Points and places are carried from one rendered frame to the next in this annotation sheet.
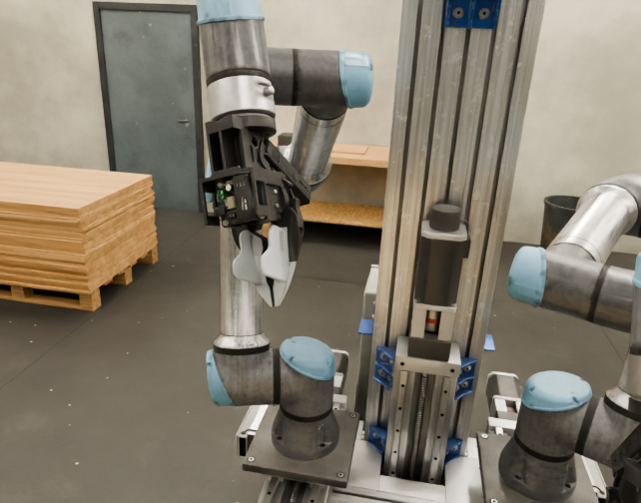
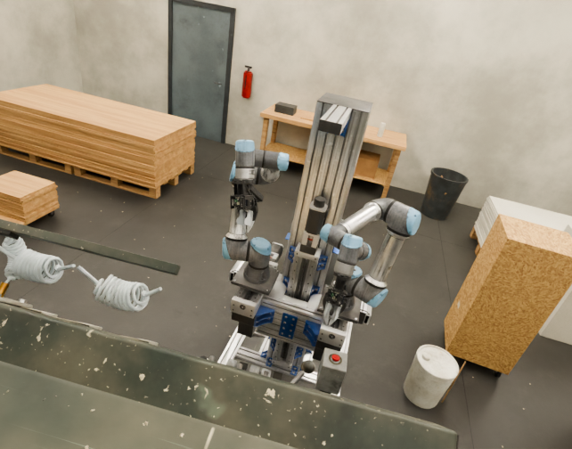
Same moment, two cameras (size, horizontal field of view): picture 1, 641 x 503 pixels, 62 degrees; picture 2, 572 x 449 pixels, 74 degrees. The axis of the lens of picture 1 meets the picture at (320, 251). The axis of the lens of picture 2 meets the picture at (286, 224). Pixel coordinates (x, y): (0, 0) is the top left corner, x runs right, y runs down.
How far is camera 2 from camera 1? 0.93 m
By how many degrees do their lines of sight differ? 9
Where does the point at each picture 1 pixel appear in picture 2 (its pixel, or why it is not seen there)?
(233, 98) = (242, 175)
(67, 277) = (143, 178)
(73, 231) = (150, 152)
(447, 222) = (319, 204)
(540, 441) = not seen: hidden behind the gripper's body
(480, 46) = (339, 142)
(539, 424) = not seen: hidden behind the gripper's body
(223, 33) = (241, 155)
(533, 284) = (325, 236)
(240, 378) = (234, 249)
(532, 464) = not seen: hidden behind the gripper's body
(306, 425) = (257, 271)
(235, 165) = (241, 192)
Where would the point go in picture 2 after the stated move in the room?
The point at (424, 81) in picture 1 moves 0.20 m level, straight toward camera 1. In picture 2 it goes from (318, 150) to (309, 162)
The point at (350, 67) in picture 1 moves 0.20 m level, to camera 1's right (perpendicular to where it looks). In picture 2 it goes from (281, 160) to (328, 169)
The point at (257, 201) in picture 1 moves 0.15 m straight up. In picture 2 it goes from (245, 205) to (249, 169)
